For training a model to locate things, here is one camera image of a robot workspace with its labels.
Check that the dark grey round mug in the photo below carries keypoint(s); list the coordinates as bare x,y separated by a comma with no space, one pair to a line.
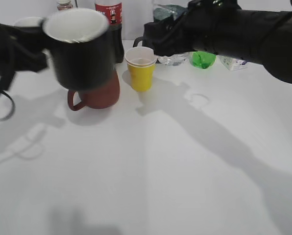
139,41

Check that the inner white paper cup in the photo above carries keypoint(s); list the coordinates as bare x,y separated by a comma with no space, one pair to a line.
140,56

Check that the black conical mug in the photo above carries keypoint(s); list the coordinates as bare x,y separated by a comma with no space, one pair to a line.
79,41

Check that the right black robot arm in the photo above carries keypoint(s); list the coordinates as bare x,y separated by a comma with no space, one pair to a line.
222,28

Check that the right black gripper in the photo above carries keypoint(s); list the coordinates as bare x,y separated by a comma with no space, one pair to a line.
175,36

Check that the white ceramic mug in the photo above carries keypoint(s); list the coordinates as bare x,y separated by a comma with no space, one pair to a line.
28,22

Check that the yellow paper cup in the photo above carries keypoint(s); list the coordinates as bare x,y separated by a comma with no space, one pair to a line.
141,77

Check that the green soda bottle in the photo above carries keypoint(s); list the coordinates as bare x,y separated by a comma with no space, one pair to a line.
201,59

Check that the Nescafe coffee bottle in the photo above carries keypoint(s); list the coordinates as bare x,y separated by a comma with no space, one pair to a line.
64,4

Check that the red ceramic mug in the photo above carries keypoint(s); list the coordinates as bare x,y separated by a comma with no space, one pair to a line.
100,98

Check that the clear water bottle green label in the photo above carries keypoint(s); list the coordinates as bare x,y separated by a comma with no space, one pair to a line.
163,9

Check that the cola bottle red label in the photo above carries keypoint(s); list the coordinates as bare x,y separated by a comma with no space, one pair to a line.
112,10

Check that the white yogurt drink bottle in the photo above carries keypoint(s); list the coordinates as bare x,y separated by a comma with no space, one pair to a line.
233,64

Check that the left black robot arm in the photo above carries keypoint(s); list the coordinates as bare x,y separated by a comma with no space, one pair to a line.
21,49

